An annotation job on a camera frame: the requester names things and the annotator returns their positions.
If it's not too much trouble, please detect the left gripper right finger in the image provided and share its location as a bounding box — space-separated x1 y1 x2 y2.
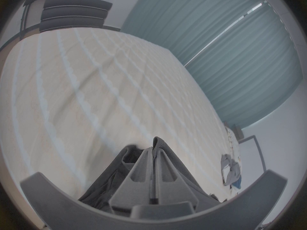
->
153 150 199 216

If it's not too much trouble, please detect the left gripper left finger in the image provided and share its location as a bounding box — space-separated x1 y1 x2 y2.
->
109 148 154 216

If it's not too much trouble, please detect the black T-shirt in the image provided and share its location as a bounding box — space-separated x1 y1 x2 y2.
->
78 136 227 213

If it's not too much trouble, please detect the bed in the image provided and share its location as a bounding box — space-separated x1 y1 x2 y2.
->
0 28 267 202

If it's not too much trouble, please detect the grey garment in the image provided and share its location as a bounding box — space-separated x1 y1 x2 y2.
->
221 153 241 186

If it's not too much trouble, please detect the white printed pillow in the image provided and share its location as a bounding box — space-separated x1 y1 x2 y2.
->
224 126 241 167

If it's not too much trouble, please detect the grey bedside table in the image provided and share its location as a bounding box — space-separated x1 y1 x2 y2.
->
233 124 244 140

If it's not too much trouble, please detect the blue-green curtain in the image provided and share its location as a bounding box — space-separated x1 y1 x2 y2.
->
185 0 301 126
120 0 264 66

